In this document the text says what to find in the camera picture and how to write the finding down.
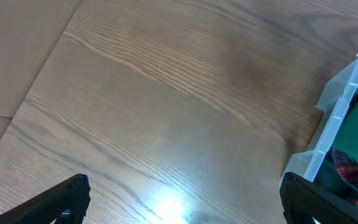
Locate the clear plastic storage bin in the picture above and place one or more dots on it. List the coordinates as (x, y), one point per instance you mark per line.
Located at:
(334, 103)

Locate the red plaid flannel shirt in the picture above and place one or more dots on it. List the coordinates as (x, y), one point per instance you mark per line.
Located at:
(356, 177)

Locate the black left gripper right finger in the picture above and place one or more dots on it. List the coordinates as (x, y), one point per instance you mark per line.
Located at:
(306, 203)

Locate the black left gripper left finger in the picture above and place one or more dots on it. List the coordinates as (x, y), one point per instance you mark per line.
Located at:
(66, 202)

